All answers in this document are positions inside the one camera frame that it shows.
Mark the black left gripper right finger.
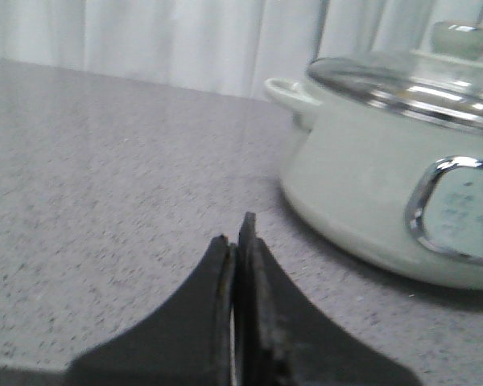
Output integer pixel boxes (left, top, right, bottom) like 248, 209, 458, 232
235, 212, 421, 385

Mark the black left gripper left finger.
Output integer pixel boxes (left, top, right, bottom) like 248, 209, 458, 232
65, 236, 236, 385

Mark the glass pot lid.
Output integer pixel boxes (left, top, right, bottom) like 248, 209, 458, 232
306, 21, 483, 136

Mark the pale green electric cooking pot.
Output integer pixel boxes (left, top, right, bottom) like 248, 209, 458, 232
264, 78, 483, 290

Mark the white pleated curtain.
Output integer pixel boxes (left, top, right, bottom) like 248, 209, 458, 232
0, 1, 483, 98

